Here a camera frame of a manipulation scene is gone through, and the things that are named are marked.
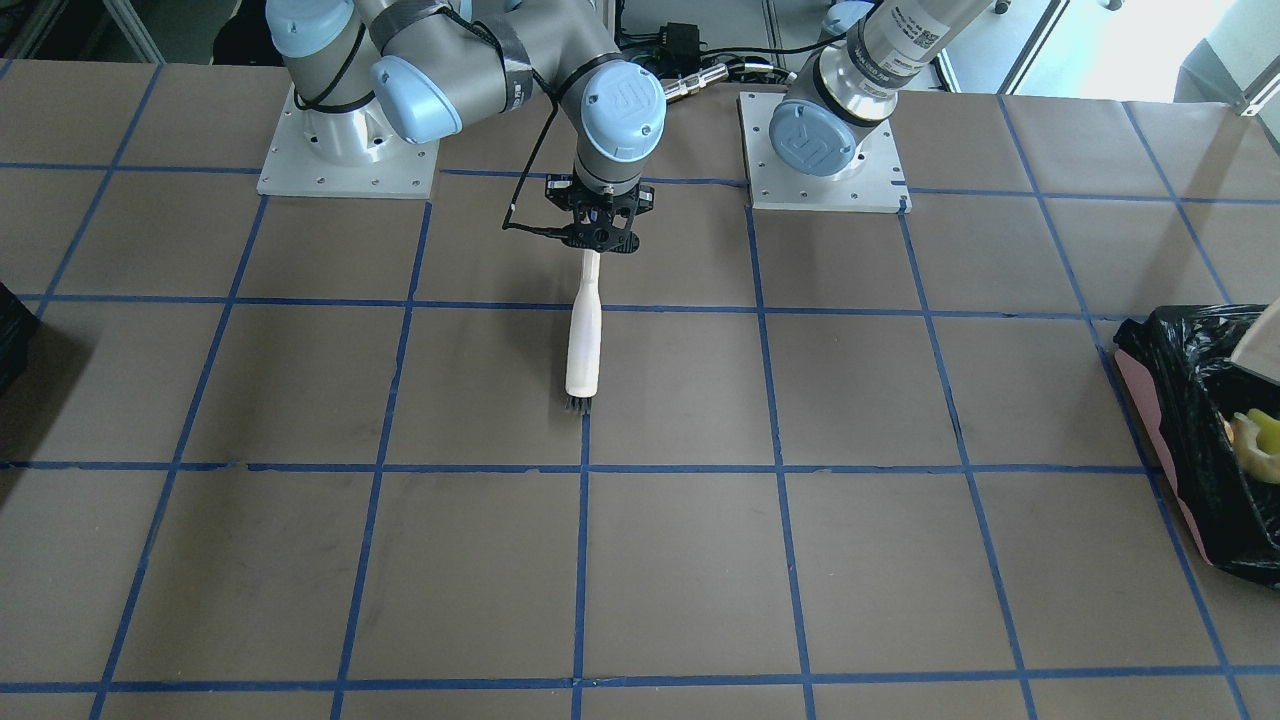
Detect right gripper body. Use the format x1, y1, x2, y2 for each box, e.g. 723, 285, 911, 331
544, 174, 655, 254

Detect beige plastic dustpan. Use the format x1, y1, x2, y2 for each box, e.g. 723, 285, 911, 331
1230, 300, 1279, 384

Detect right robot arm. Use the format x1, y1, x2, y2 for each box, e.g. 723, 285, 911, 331
259, 1, 668, 254

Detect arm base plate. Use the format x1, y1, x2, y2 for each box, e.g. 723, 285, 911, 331
256, 87, 439, 200
739, 92, 913, 214

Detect beige hand brush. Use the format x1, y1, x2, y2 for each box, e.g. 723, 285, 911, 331
564, 250, 603, 416

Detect black lined bin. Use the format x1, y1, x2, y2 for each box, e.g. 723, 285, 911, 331
0, 283, 40, 396
1114, 304, 1279, 591

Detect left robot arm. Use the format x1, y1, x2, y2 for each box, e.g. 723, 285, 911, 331
768, 1, 989, 177

